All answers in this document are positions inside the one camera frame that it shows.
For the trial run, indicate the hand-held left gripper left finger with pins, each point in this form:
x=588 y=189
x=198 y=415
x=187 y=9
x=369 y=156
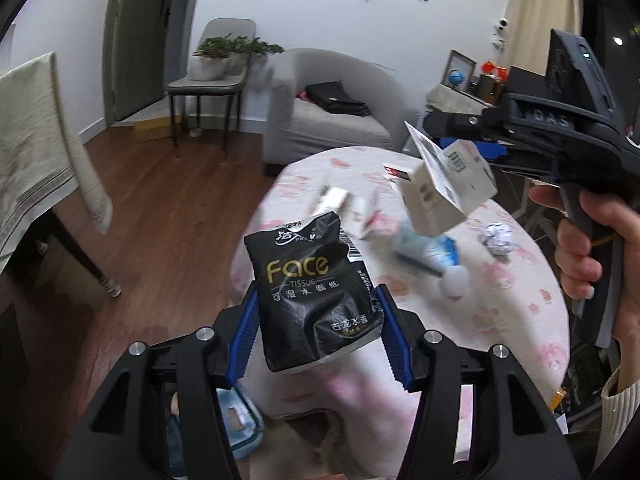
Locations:
x=244 y=340

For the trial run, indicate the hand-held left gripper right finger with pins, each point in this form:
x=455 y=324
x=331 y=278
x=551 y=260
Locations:
x=397 y=350

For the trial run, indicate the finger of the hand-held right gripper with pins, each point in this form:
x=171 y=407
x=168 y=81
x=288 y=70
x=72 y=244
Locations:
x=460 y=122
x=492 y=152

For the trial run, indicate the white cardboard box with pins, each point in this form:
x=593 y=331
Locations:
x=440 y=195

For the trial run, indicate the black tissue packet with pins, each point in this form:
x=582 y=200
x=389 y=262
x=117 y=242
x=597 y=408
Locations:
x=310 y=300

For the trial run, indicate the dark plastic bin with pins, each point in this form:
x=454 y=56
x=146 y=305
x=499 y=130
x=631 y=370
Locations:
x=247 y=420

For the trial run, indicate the paper ball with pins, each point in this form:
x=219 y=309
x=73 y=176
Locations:
x=497 y=240

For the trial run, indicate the blue white tube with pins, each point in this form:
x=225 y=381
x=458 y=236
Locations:
x=425 y=250

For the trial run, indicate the small white packet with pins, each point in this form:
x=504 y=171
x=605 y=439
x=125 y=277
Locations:
x=371 y=216

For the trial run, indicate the red label cardboard packaging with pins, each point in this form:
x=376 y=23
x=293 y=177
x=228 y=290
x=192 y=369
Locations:
x=331 y=199

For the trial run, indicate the person's right forearm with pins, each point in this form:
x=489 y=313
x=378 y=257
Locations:
x=622 y=410

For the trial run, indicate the person's right hand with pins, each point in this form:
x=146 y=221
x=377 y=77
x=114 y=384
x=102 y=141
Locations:
x=580 y=260

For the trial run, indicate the beige fringed desk cloth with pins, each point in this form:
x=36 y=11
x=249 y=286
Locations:
x=450 y=101

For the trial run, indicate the dark wooden speaker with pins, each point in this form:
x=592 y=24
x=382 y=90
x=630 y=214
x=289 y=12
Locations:
x=487 y=91

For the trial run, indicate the small blue globe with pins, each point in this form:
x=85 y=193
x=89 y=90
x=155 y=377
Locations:
x=456 y=78

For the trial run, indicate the framed picture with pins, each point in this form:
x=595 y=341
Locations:
x=467 y=62

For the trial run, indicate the pink printed tablecloth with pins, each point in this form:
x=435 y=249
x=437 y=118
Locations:
x=500 y=320

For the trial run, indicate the beige curtain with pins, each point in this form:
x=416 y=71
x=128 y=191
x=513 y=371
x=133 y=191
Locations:
x=540 y=10

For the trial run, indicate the black bag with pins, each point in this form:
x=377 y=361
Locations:
x=335 y=97

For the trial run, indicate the grey armchair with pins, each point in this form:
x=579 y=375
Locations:
x=330 y=130

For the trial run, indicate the pink cloth item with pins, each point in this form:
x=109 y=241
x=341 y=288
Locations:
x=304 y=96

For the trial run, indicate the dark table leg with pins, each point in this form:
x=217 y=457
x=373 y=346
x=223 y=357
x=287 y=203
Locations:
x=82 y=250

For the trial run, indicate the leafy potted plant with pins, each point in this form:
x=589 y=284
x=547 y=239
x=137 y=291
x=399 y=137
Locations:
x=255 y=47

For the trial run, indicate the flat cardboard piece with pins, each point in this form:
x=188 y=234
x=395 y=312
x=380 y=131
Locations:
x=155 y=130

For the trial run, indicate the grey dining chair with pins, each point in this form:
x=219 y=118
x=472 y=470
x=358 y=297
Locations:
x=200 y=87

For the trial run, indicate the potted plant white pot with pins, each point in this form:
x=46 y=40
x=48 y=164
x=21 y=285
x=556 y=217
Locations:
x=207 y=67

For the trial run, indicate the green patterned tablecloth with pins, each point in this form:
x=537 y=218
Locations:
x=35 y=135

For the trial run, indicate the grey door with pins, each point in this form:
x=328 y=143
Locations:
x=145 y=50

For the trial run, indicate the white wall socket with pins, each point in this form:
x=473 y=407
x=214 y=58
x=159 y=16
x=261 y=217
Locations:
x=498 y=44

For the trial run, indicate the white security camera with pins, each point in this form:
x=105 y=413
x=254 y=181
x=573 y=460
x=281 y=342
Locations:
x=501 y=29

